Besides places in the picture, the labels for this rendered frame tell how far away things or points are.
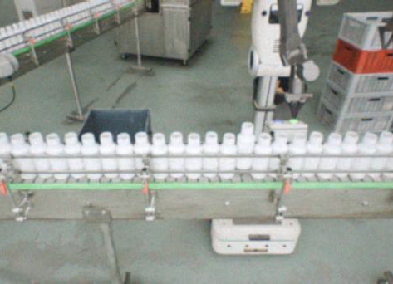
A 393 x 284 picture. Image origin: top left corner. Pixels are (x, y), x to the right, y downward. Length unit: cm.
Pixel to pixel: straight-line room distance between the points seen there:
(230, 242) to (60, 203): 111
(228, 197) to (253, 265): 103
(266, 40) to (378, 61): 189
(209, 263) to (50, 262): 100
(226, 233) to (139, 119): 85
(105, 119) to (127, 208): 66
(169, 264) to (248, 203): 102
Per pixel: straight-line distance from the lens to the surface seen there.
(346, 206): 127
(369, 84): 330
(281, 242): 202
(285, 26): 110
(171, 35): 466
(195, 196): 109
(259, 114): 169
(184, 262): 205
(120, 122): 166
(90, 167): 107
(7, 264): 231
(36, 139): 109
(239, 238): 193
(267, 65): 153
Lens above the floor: 172
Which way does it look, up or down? 33 degrees down
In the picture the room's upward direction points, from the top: straight up
